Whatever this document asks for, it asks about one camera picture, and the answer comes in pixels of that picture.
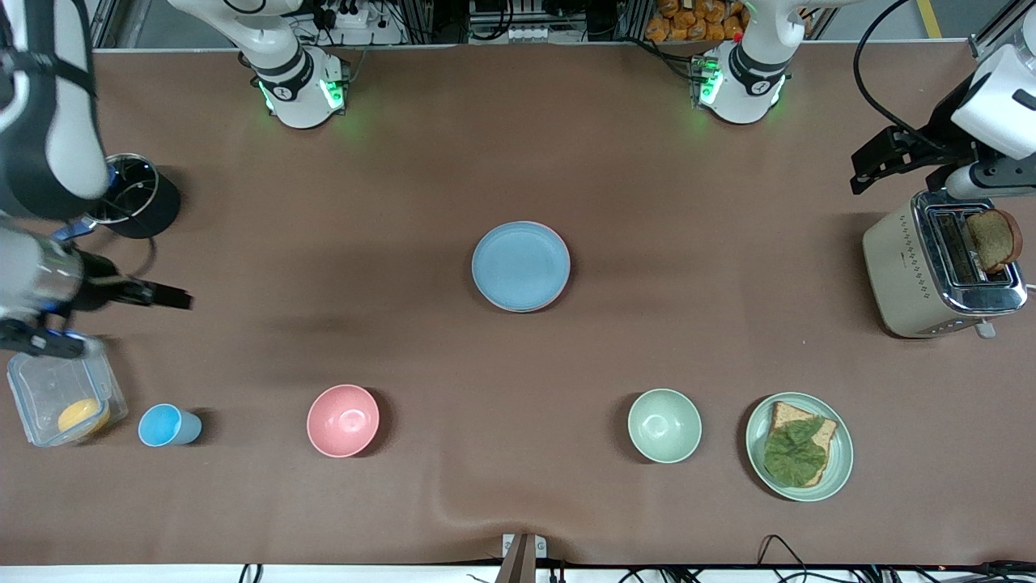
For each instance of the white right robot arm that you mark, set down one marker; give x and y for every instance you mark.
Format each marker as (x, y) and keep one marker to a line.
(65, 138)

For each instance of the metal table clamp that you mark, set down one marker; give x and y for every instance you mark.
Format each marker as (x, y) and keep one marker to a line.
(524, 555)

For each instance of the orange round food piece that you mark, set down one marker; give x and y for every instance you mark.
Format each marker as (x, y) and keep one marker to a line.
(83, 416)

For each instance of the green lettuce leaf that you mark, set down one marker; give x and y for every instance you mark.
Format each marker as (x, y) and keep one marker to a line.
(793, 453)

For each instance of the orange snack packets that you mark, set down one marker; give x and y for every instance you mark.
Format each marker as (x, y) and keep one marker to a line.
(696, 20)

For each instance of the clear plastic container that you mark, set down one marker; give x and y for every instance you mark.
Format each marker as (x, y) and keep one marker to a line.
(48, 389)

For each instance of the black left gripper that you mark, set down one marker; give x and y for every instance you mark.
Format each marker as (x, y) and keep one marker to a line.
(937, 136)

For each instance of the bread slice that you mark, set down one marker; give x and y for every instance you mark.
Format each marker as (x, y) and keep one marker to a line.
(787, 413)

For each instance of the green bowl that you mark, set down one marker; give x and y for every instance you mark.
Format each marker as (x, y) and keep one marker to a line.
(664, 426)

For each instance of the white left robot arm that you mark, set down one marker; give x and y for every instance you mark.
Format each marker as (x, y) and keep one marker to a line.
(749, 81)

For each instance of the green plate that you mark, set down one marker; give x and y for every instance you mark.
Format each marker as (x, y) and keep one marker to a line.
(842, 461)

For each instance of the blue cup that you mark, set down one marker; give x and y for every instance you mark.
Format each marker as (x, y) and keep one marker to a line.
(162, 426)

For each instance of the pink bowl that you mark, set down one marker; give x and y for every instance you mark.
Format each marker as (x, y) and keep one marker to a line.
(343, 421)

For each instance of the blue plate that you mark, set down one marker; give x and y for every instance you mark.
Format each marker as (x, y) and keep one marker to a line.
(520, 266)

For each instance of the beige chrome toaster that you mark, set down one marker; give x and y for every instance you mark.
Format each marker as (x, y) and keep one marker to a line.
(906, 275)

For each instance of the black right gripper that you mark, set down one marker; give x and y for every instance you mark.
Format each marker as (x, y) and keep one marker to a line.
(101, 291)

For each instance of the black utensil pot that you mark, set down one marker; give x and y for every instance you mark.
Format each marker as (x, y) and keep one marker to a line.
(158, 206)

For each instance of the white power strip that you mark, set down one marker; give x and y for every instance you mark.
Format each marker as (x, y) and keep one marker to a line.
(348, 14)

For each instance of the brown toast slice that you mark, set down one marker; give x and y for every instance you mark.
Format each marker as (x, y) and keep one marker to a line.
(991, 240)

